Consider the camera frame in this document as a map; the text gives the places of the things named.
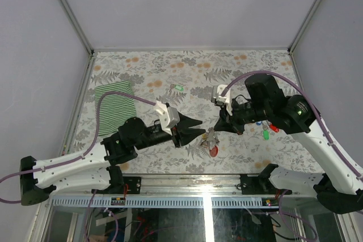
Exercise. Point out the green striped cloth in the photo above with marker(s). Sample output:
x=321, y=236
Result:
x=114, y=109

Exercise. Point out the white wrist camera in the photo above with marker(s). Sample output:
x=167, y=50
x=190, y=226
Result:
x=221, y=97
x=168, y=116

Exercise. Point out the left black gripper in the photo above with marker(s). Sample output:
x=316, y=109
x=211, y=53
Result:
x=183, y=134

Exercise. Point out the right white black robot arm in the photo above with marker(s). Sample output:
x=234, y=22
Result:
x=268, y=96

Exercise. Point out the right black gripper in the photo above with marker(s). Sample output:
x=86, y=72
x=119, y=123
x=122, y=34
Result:
x=223, y=123

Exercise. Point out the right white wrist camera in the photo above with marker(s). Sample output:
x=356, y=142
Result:
x=221, y=97

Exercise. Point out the red key tag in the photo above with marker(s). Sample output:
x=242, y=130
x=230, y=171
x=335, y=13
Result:
x=274, y=128

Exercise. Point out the grey red key ring holder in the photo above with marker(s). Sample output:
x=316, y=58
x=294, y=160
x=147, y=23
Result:
x=210, y=142

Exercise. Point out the aluminium front rail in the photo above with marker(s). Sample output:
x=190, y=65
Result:
x=178, y=191

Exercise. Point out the green key tag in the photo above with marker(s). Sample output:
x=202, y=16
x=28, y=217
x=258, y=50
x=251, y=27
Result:
x=266, y=134
x=177, y=87

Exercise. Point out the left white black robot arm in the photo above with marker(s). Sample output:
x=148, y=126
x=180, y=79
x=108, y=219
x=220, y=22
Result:
x=99, y=169

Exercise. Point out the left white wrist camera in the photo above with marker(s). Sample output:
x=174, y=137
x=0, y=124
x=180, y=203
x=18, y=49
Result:
x=168, y=116

